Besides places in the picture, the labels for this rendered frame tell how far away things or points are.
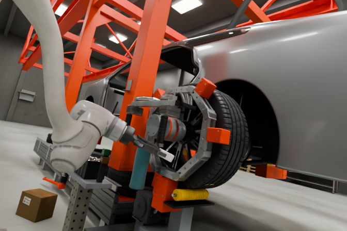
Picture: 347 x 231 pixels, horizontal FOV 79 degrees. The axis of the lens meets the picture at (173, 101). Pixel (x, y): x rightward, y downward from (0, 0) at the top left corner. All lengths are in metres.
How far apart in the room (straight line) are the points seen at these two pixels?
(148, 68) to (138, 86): 0.18
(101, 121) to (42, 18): 0.37
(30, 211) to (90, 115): 1.43
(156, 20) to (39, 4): 1.20
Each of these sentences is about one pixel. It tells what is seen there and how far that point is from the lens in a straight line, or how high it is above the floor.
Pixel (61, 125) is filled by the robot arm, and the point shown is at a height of 0.77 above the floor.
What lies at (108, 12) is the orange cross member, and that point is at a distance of 3.93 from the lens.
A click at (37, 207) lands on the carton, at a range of 2.09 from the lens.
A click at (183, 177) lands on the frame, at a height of 0.60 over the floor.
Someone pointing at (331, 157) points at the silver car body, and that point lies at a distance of 1.30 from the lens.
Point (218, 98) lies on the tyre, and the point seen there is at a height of 1.06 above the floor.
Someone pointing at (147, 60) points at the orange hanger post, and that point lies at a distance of 1.68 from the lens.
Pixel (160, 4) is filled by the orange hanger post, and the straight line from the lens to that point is 1.91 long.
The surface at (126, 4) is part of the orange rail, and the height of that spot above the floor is 3.30.
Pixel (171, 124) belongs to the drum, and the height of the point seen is 0.87.
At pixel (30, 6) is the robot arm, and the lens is 0.75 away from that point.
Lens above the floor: 0.79
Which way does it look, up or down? 10 degrees up
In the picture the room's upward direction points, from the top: 10 degrees clockwise
